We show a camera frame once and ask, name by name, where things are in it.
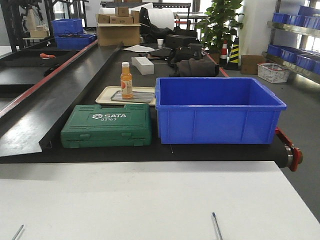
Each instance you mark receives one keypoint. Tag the white wire basket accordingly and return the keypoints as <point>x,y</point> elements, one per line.
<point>272,73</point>

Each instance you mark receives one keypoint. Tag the white paper cup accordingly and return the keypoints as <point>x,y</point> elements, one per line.
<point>160,42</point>

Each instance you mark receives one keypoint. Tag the brown cardboard box on floor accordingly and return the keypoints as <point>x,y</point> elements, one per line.
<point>249,64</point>

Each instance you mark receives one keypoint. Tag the large cardboard box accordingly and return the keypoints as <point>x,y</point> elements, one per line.
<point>110,34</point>

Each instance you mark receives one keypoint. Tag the red conveyor end bracket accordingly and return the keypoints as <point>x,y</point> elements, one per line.
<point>295,155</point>

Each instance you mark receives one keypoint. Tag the white foam block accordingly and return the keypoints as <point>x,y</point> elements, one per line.
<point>144,66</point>

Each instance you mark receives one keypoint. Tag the orange juice bottle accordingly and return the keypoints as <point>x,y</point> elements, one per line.
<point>126,81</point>

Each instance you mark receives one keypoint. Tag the small metal tray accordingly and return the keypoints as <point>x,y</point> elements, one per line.
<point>138,97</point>

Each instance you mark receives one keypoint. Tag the black box on table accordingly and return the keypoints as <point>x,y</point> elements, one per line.
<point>175,41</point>

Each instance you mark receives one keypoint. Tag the black yellow traffic cone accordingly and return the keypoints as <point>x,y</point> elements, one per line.
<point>233,62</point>

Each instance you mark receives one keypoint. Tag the beige plastic tray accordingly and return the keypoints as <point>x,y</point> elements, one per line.
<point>105,96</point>

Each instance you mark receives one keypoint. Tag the blue crate on conveyor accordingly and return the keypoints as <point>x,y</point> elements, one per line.
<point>74,42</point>

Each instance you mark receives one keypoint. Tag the dark grey cloth bag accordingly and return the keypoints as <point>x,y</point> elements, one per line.
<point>196,68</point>

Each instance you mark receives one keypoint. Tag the large blue plastic bin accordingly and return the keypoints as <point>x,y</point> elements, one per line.
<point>216,110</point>

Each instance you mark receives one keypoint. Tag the green-handled screwdriver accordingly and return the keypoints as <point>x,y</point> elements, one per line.
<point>216,226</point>
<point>18,232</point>

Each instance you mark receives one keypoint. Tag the white work table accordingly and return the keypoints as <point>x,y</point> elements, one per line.
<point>152,201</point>

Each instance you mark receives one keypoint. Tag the green SATA tool case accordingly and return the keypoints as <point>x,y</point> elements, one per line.
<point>96,126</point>

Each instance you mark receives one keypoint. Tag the metal shelf rack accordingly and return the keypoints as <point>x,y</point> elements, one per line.
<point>287,45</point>

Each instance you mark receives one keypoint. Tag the orange tool on conveyor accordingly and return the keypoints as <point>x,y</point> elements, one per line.
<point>47,56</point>

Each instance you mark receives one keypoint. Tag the red white traffic cone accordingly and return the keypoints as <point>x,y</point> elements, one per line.
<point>223,53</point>

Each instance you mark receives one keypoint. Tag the green potted plant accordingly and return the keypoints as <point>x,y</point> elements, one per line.
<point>220,25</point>

